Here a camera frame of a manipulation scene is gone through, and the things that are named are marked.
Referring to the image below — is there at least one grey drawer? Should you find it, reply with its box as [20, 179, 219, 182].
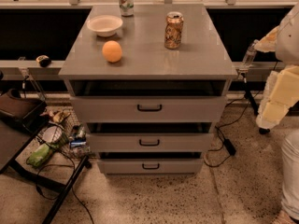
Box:
[87, 133, 213, 152]
[71, 97, 226, 123]
[98, 158, 203, 175]

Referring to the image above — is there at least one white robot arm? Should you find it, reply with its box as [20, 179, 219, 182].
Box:
[254, 4, 299, 224]

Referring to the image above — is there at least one grey drawer cabinet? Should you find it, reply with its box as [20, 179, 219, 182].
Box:
[58, 3, 239, 175]

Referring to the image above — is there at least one grey top drawer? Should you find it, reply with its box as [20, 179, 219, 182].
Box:
[71, 97, 226, 123]

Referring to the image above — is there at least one grey bottom drawer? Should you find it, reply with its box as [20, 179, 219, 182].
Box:
[98, 158, 203, 175]

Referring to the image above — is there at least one orange fruit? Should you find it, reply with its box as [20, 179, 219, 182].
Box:
[102, 41, 122, 63]

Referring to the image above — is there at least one gold soda can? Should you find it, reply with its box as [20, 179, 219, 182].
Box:
[164, 11, 184, 49]

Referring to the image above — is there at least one white bowl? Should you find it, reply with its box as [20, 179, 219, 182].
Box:
[87, 15, 122, 37]

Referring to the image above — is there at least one black power adapter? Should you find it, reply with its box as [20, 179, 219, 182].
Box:
[223, 139, 236, 156]

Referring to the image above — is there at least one clear plastic water bottle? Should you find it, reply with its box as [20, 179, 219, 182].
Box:
[239, 39, 258, 73]

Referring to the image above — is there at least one white green soda can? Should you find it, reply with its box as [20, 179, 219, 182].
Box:
[119, 0, 134, 17]

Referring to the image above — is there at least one black tripod stand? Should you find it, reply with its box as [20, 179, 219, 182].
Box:
[241, 73, 270, 134]

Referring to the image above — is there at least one brown bag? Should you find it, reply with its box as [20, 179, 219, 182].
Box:
[0, 89, 47, 133]

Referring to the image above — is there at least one green chip bag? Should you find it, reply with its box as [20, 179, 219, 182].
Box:
[26, 144, 53, 168]

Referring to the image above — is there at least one black side table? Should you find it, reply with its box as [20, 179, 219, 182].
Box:
[0, 115, 92, 224]

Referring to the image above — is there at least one wire basket with trash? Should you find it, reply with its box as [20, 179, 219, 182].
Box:
[39, 108, 91, 159]

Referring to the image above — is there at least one black floor cable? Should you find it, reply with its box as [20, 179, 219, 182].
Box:
[26, 121, 95, 224]

